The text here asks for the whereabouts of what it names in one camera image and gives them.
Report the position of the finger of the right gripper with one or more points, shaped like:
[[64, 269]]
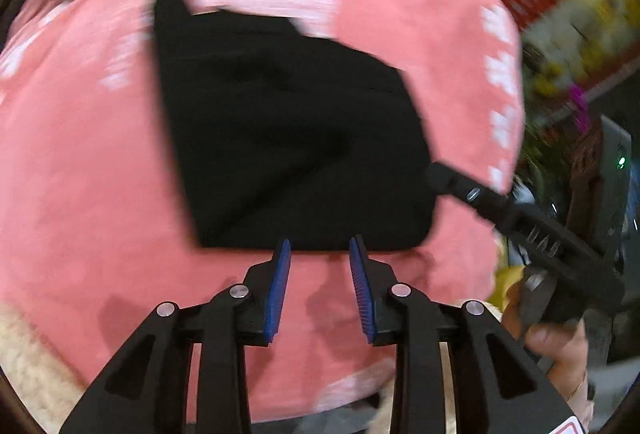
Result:
[[445, 181]]

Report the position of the white fluffy blanket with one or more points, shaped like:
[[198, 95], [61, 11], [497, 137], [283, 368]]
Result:
[[46, 386]]

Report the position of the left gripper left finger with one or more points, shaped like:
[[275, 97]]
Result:
[[186, 366]]

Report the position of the black long-sleeve garment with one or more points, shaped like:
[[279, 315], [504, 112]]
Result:
[[279, 135]]

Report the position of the purple orchid flowers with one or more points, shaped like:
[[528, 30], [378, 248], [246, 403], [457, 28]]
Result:
[[580, 108]]

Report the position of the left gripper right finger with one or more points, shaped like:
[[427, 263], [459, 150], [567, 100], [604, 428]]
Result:
[[452, 355]]

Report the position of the person's right hand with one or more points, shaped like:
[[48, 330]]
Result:
[[567, 347]]

